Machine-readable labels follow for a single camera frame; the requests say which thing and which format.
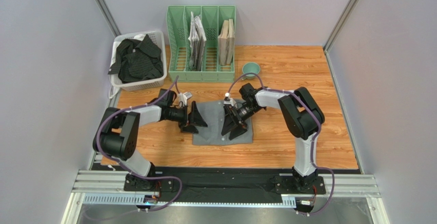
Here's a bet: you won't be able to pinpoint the aluminium frame rail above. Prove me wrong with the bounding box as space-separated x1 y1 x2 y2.
72 171 381 208

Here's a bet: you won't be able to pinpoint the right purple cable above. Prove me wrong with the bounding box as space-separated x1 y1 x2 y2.
225 72 336 216

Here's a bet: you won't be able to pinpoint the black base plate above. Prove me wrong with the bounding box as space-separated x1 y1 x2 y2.
92 164 327 204

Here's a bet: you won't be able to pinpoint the grey long sleeve shirt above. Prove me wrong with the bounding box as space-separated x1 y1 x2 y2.
192 100 253 146

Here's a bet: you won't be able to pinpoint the white laundry basket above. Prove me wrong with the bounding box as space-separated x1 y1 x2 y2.
108 31 167 91

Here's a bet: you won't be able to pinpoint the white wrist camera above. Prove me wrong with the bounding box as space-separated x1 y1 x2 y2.
223 92 236 107
177 92 192 107

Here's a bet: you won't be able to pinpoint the teal cup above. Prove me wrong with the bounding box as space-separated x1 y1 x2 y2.
242 62 261 80

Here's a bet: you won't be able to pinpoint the black striped shirt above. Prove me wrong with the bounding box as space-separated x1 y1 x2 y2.
108 34 164 84

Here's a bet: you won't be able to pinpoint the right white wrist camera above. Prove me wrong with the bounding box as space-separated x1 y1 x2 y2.
223 92 236 107

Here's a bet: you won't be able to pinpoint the grey magazines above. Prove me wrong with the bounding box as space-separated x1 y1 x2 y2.
188 12 207 71

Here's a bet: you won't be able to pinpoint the green file organizer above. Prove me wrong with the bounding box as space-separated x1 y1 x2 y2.
166 5 236 83

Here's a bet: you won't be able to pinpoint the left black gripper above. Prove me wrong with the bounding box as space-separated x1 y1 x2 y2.
167 101 208 133

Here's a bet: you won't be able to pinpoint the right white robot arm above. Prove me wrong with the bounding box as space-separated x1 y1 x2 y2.
221 84 325 189

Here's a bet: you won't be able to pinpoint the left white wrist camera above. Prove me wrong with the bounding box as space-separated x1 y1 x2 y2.
177 92 192 107

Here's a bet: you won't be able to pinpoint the brown books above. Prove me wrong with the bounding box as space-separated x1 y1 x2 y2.
217 18 235 66

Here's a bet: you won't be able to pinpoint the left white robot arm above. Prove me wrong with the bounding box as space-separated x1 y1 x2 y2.
92 89 207 191

